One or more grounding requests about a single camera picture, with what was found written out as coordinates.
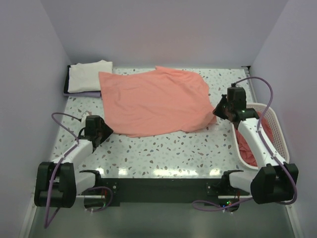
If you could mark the white plastic laundry basket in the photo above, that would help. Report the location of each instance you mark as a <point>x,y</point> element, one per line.
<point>274,132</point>

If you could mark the salmon pink t-shirt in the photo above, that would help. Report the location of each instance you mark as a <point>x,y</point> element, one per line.
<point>157,102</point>

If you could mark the folded cream t-shirt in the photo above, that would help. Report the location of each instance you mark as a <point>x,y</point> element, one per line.
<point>84,77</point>

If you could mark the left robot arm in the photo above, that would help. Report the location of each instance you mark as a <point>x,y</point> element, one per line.
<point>59,181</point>

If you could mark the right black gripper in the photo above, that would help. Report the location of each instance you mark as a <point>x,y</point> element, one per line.
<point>217,110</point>

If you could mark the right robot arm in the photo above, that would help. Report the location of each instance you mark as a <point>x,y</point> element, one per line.
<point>275,179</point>

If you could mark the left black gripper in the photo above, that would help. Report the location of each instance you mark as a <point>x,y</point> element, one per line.
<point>107,130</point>

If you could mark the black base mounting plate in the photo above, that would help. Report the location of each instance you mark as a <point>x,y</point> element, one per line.
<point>159,190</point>

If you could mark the dark pink t-shirt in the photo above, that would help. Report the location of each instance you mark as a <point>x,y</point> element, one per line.
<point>247,148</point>

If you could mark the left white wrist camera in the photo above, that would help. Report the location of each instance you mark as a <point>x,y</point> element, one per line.
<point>85,115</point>

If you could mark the folded lavender t-shirt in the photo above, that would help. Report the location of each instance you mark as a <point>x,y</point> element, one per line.
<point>93,94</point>

